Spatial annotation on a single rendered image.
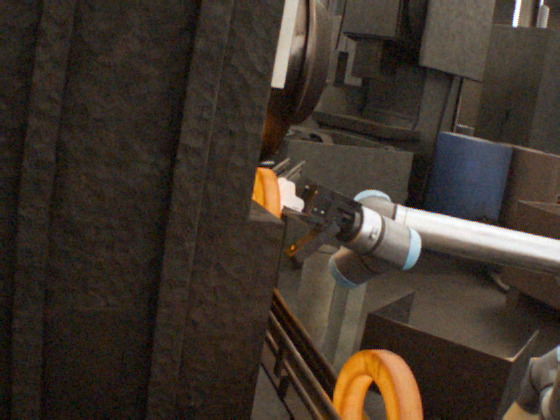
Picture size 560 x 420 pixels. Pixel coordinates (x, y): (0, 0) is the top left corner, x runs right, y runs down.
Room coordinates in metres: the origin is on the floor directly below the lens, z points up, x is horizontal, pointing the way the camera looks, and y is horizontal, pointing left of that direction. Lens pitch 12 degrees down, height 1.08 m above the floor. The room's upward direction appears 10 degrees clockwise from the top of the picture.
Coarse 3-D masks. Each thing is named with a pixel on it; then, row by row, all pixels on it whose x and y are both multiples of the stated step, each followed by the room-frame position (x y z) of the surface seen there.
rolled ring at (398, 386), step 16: (368, 352) 0.76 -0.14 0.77; (384, 352) 0.75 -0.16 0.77; (352, 368) 0.78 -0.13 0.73; (368, 368) 0.75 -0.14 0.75; (384, 368) 0.71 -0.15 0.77; (400, 368) 0.71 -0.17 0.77; (352, 384) 0.78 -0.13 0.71; (368, 384) 0.79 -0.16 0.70; (384, 384) 0.70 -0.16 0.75; (400, 384) 0.69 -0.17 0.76; (336, 400) 0.80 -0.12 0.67; (352, 400) 0.79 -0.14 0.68; (384, 400) 0.70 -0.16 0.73; (400, 400) 0.67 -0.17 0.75; (416, 400) 0.68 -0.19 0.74; (352, 416) 0.79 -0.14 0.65; (400, 416) 0.66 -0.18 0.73; (416, 416) 0.67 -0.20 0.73
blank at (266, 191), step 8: (256, 176) 1.20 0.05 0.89; (264, 176) 1.18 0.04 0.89; (272, 176) 1.19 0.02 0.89; (256, 184) 1.20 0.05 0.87; (264, 184) 1.17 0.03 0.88; (272, 184) 1.17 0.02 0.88; (256, 192) 1.19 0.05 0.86; (264, 192) 1.16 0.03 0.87; (272, 192) 1.16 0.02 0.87; (256, 200) 1.19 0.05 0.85; (264, 200) 1.15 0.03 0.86; (272, 200) 1.16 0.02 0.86; (280, 200) 1.16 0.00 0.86; (272, 208) 1.15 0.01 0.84; (280, 208) 1.16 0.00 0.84
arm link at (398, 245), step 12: (384, 216) 1.33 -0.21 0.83; (384, 228) 1.28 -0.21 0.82; (396, 228) 1.31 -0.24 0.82; (408, 228) 1.34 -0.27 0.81; (384, 240) 1.28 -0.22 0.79; (396, 240) 1.29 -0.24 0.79; (408, 240) 1.31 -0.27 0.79; (372, 252) 1.28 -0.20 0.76; (384, 252) 1.29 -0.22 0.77; (396, 252) 1.29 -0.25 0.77; (408, 252) 1.30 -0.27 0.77; (372, 264) 1.33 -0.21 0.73; (384, 264) 1.32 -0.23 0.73; (396, 264) 1.31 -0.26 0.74; (408, 264) 1.31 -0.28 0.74
